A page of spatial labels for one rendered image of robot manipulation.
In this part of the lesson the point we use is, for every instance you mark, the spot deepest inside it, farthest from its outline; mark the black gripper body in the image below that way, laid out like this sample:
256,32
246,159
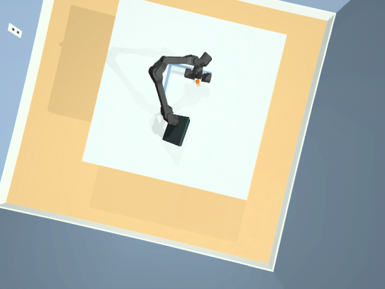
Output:
206,77

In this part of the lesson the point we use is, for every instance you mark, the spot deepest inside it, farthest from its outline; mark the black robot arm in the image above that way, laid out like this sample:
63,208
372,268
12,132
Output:
156,73

